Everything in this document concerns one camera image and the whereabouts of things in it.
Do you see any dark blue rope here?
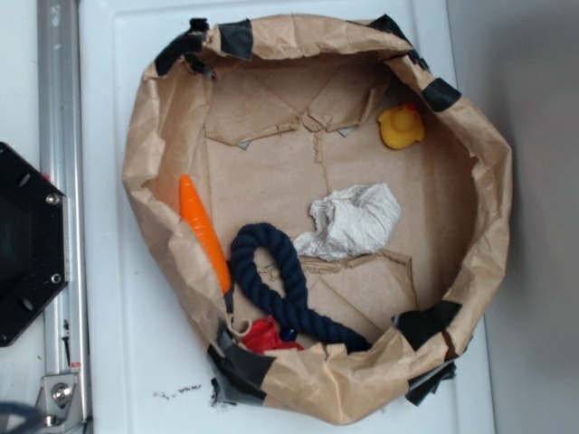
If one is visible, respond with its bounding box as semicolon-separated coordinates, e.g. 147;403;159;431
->
229;222;374;354

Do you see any red crumpled item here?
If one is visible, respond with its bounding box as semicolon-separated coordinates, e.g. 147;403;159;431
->
241;316;304;355

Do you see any brown paper bag bin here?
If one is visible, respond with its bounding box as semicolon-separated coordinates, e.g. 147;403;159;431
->
122;14;512;425

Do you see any yellow rubber duck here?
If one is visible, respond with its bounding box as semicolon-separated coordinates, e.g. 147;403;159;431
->
377;103;425;150

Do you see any aluminium extrusion rail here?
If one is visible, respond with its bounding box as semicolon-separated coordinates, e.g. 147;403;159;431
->
37;1;91;425

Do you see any orange toy carrot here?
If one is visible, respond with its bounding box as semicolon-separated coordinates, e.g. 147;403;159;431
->
179;175;232;295

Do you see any metal corner bracket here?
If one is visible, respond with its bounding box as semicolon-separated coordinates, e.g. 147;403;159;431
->
35;373;89;433

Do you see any crumpled white paper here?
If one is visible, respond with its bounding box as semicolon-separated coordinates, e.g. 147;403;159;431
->
293;183;402;261

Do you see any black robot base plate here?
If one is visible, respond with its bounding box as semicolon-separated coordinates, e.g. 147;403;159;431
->
1;143;68;347

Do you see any dark cable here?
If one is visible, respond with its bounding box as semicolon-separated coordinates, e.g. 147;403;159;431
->
0;401;46;434

